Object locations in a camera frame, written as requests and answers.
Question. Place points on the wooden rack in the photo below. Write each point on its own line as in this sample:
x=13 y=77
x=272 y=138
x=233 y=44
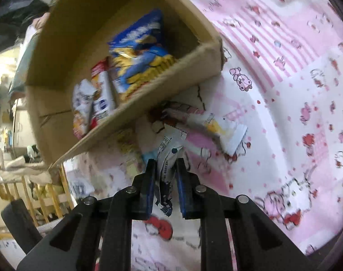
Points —
x=51 y=194

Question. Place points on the pink printed blanket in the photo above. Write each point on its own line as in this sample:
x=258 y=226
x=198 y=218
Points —
x=287 y=104

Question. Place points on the dark teal cloth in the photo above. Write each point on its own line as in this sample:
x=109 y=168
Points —
x=20 y=70

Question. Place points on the white barcode packet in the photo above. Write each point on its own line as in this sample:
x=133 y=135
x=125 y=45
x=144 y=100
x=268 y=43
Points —
x=79 y=186

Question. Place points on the white blue-printed snack packet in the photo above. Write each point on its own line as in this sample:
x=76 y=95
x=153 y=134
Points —
x=165 y=172

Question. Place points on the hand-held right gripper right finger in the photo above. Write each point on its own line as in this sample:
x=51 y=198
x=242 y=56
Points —
x=181 y=194

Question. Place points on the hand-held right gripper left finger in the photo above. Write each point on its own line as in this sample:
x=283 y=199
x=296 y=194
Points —
x=150 y=189

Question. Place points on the blue yellow snack bag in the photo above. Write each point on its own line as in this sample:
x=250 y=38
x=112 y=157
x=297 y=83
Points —
x=140 y=50

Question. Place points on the red white blue-label packet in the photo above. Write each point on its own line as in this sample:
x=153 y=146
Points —
x=102 y=101
x=82 y=110

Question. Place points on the long white yellow packet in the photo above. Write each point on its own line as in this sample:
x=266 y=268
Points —
x=228 y=135

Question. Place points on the light blue snack packet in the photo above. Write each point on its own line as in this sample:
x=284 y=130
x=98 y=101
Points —
x=149 y=156

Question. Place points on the brown cardboard box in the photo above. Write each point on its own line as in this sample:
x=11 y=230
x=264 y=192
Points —
x=75 y=34

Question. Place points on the pale yellow snack packet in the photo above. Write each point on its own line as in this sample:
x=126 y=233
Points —
x=129 y=146

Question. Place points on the white cloth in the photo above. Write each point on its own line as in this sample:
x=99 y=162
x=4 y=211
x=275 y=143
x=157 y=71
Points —
x=16 y=166

